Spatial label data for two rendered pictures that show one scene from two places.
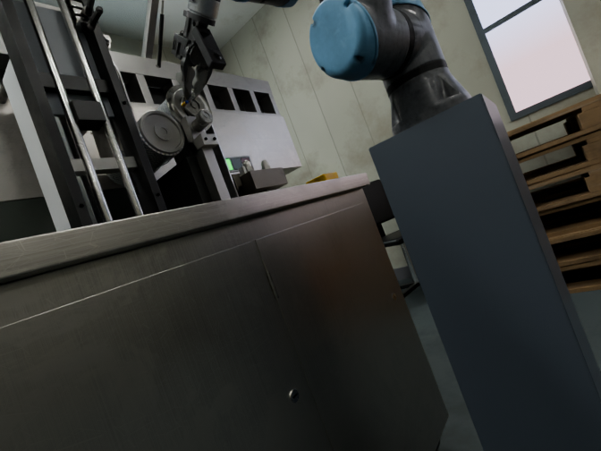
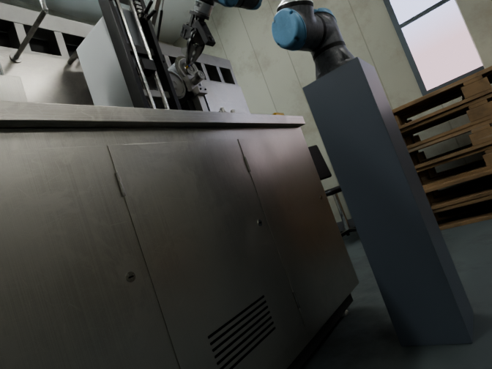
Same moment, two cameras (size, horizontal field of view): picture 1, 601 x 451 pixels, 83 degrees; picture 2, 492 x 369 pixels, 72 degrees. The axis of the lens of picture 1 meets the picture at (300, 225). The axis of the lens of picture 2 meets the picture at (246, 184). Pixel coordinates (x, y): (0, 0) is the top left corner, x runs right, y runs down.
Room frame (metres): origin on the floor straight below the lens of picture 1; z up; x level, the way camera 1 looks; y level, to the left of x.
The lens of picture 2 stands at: (-0.47, 0.16, 0.56)
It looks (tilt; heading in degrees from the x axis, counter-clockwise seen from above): 5 degrees up; 358
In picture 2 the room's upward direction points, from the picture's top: 20 degrees counter-clockwise
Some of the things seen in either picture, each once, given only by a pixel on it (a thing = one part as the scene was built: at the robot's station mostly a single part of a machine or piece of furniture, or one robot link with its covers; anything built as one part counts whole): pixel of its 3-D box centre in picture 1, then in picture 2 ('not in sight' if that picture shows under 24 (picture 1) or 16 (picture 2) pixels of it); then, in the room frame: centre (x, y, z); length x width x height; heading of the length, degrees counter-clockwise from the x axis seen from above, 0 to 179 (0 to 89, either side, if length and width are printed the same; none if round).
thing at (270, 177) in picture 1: (232, 198); not in sight; (1.23, 0.19, 1.00); 0.40 x 0.16 x 0.06; 52
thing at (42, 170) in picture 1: (54, 162); (109, 99); (0.82, 0.51, 1.17); 0.34 x 0.05 x 0.54; 52
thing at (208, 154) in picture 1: (213, 166); (203, 107); (0.93, 0.17, 1.05); 0.06 x 0.05 x 0.31; 52
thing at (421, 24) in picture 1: (401, 45); (320, 33); (0.65, -0.30, 1.07); 0.13 x 0.12 x 0.14; 129
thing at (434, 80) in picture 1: (424, 101); (333, 64); (0.65, -0.31, 0.95); 0.15 x 0.15 x 0.10
